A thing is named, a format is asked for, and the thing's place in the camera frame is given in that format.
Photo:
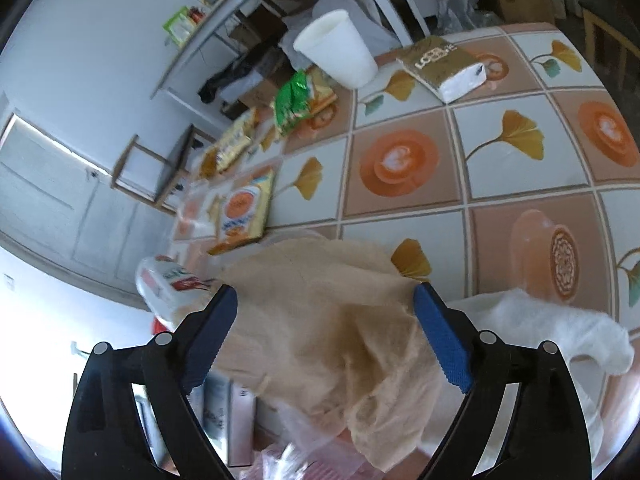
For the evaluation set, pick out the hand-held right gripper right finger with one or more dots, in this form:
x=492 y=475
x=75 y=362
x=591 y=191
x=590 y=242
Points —
x=442 y=340

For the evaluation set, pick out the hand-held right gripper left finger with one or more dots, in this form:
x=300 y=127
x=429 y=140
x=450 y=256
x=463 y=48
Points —
x=210 y=335

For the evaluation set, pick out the white tube red label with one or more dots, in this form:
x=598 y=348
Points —
x=165 y=290

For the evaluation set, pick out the beige paper napkin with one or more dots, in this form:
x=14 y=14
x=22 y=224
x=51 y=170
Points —
x=325 y=320

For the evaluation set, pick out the person's white fleece pants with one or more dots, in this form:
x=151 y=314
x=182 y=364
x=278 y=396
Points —
x=550 y=325

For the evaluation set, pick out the printed leaf pattern tablecloth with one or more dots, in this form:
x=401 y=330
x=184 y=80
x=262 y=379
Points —
x=400 y=230

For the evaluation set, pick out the yellow orange snack packet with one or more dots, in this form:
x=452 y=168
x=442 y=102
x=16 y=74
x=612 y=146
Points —
x=242 y=210

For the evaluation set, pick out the white panelled door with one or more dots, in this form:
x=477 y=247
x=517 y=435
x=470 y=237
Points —
x=50 y=200

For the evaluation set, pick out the green snack packet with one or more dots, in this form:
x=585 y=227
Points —
x=292 y=100

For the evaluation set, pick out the black bag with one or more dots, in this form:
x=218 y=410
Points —
x=235 y=72

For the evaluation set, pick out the gold tissue pack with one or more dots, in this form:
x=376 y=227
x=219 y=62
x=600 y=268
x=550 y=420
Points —
x=440 y=62

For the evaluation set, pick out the white paper cup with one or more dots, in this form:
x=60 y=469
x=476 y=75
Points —
x=340 y=50

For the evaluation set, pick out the green white food bag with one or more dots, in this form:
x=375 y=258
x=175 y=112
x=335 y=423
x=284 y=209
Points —
x=177 y=25

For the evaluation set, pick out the white shelf table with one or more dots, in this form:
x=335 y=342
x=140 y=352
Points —
x=390 y=0

